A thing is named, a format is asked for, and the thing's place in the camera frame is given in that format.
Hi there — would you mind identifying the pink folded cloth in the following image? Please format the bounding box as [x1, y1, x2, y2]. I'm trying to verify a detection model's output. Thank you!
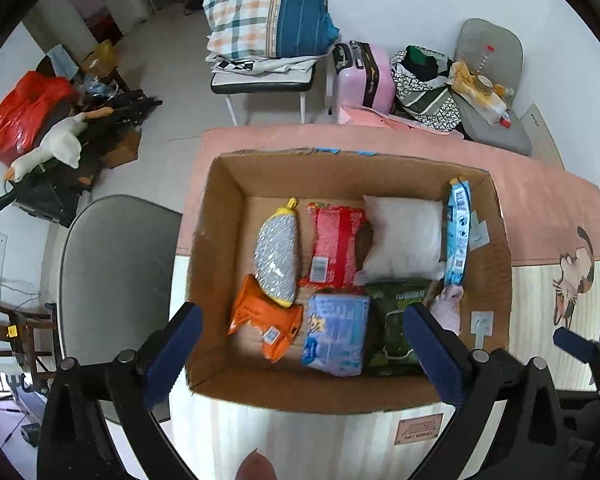
[337, 104, 463, 135]

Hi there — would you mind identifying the white leaning board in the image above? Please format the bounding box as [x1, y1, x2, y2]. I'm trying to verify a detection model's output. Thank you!
[522, 104, 566, 168]

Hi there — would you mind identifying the silver pouch with yellow ends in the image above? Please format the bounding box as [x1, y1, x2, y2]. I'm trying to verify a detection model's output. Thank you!
[255, 198, 301, 307]

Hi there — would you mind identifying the grey padded chair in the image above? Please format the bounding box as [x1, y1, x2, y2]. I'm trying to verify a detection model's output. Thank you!
[452, 18, 533, 157]

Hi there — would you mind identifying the black white patterned tote bag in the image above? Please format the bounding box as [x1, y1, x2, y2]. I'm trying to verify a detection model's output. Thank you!
[390, 45, 463, 133]

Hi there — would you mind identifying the plaid quilt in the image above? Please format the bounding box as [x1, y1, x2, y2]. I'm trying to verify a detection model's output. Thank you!
[202, 0, 288, 61]

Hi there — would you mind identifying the yellow paper bag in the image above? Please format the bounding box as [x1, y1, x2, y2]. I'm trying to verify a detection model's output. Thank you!
[80, 40, 117, 73]

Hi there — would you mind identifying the dark green snack packet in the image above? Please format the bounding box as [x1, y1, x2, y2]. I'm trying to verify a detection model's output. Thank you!
[362, 280, 433, 377]

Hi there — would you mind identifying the pink suitcase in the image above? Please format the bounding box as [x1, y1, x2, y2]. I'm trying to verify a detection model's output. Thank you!
[330, 41, 397, 110]

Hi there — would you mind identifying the orange snack packet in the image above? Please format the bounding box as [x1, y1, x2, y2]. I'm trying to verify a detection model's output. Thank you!
[227, 274, 305, 363]

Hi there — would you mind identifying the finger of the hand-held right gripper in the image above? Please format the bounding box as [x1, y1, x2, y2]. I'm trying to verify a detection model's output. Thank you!
[553, 327, 600, 391]

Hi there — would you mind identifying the red snack packet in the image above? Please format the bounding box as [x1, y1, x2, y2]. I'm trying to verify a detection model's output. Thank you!
[300, 202, 373, 291]

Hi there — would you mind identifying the small brown cardboard box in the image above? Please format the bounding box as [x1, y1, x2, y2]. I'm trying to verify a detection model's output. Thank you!
[97, 127, 143, 170]

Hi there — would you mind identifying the pink striped cat table mat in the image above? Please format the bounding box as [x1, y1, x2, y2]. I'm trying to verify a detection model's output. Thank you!
[167, 127, 600, 480]

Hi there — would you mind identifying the dark wooden chair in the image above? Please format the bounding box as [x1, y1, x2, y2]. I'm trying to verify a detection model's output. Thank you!
[0, 292, 58, 391]

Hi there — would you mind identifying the pile of black equipment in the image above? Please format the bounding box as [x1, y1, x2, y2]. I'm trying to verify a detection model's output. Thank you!
[0, 89, 163, 228]

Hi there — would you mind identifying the white flat box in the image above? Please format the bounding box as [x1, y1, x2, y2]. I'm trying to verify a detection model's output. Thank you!
[462, 85, 508, 123]

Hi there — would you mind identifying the white folded sheet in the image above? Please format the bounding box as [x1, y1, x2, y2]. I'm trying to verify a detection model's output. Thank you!
[205, 52, 318, 76]

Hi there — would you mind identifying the white goose plush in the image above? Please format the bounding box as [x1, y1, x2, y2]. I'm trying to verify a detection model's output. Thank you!
[4, 112, 88, 182]

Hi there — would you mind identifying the light blue cloth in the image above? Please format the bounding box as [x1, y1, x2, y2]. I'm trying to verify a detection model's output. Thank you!
[47, 44, 78, 78]

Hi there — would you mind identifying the light blue tissue packet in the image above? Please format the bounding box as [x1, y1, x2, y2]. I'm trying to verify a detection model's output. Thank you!
[300, 291, 371, 377]

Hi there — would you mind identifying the red plastic bag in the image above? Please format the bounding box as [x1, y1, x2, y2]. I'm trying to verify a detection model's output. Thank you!
[0, 71, 76, 166]

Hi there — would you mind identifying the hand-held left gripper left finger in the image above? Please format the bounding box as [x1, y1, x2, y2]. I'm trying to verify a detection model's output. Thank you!
[37, 301, 204, 480]

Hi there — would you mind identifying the white pillow packet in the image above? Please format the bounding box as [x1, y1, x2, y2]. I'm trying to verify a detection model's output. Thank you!
[355, 195, 446, 281]

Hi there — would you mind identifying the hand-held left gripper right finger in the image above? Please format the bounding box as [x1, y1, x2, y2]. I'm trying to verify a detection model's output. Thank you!
[402, 302, 565, 480]

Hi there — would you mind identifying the yellow plastic bag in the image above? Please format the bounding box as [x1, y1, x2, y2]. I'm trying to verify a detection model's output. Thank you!
[447, 60, 476, 93]

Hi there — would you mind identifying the blue striped quilt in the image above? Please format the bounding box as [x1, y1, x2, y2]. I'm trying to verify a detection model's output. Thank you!
[267, 0, 341, 58]

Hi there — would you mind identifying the white frame bench chair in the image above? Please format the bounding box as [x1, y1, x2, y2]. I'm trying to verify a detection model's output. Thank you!
[210, 65, 317, 126]

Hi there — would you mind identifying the long blue packet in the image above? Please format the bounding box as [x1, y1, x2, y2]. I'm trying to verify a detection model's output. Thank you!
[442, 176, 473, 288]

